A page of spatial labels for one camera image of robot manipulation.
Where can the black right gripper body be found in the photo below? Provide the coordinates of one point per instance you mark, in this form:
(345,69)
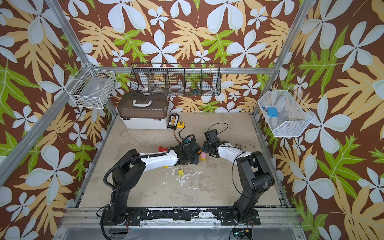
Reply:
(208,148)

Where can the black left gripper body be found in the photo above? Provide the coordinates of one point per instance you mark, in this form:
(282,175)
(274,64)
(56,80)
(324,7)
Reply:
(194,160)

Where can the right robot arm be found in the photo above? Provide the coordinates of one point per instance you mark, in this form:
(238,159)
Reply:
(254,172)

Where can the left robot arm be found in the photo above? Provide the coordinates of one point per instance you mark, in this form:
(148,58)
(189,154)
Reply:
(126,173)

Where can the red wooden arch block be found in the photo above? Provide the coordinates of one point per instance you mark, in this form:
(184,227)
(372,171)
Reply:
(162,149)

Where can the yellow tape measure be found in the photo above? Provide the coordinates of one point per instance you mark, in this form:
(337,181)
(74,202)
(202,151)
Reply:
(180,125)

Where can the black charging board yellow connectors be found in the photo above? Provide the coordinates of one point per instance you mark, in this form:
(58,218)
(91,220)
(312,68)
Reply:
(173,121)

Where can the brown lid white toolbox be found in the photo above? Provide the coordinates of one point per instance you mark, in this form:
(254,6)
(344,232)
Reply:
(145,112)

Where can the blue object in basket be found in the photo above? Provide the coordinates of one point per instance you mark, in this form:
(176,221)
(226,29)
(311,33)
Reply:
(272,112)

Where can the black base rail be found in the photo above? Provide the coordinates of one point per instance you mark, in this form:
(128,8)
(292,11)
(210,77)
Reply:
(222,216)

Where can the black wire wall basket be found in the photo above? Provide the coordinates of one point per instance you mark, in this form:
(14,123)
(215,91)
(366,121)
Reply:
(175,79)

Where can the white wire basket right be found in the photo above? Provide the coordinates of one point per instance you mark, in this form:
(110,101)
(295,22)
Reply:
(294,115)

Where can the white wire basket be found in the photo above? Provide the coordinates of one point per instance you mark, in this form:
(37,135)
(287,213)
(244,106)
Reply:
(294,115)
(91,87)

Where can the white wire basket left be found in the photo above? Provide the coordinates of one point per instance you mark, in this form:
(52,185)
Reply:
(91,87)

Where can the aluminium corner frame post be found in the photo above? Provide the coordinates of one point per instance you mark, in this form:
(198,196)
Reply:
(292,35)

